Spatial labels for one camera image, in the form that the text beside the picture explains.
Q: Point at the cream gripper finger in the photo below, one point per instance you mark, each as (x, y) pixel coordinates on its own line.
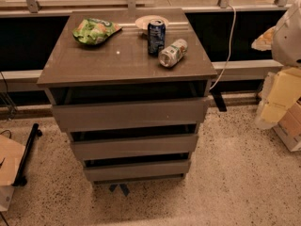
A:
(264, 41)

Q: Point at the grey top drawer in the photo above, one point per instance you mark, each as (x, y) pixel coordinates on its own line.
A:
(93, 117)

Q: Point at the grey drawer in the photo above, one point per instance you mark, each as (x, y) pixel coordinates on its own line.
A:
(93, 117)
(125, 172)
(129, 147)

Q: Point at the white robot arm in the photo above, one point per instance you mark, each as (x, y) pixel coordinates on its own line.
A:
(283, 39)

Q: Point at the grey middle drawer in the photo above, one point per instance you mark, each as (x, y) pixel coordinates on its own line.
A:
(129, 147)

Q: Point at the grey drawer cabinet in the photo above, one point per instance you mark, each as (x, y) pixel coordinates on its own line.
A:
(120, 70)

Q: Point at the grey bottom drawer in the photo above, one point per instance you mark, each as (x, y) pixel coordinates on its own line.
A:
(125, 172)

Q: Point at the white lying soda can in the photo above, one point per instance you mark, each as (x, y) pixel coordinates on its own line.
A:
(171, 55)

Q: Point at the blue soda can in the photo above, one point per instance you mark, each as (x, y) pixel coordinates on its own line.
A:
(156, 36)

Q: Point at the white plate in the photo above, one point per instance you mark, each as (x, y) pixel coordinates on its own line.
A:
(142, 22)

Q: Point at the green chip bag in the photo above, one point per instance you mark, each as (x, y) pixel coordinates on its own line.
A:
(93, 31)

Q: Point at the brown paper bag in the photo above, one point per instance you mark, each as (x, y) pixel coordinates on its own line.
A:
(11, 153)

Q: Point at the black bar stand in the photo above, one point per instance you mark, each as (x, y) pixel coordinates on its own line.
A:
(20, 179)

